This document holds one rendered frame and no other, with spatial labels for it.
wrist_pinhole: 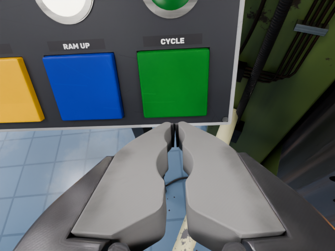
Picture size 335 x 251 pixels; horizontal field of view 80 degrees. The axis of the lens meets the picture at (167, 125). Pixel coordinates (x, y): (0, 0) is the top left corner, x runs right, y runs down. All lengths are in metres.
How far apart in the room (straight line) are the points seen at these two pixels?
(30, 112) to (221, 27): 0.23
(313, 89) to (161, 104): 0.44
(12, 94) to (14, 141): 1.46
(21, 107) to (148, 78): 0.16
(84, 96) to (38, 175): 1.29
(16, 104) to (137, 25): 0.17
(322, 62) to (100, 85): 0.46
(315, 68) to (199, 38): 0.38
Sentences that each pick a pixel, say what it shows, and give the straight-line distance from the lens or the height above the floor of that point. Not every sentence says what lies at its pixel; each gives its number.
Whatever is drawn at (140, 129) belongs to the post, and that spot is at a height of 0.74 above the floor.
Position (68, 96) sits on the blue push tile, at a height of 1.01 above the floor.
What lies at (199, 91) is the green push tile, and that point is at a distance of 0.23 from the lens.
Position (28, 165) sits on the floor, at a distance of 1.58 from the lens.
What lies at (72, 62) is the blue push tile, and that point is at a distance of 0.24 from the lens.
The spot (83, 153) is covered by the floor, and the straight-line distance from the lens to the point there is 1.43.
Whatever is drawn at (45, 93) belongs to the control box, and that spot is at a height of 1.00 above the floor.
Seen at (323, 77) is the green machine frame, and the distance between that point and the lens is 0.58.
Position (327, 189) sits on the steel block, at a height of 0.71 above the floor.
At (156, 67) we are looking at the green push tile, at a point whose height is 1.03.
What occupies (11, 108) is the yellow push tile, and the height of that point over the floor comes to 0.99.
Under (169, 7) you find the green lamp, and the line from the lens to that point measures 0.22.
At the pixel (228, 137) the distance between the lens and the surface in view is 0.63.
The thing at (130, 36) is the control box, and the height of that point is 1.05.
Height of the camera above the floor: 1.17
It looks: 58 degrees down
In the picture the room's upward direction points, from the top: 6 degrees counter-clockwise
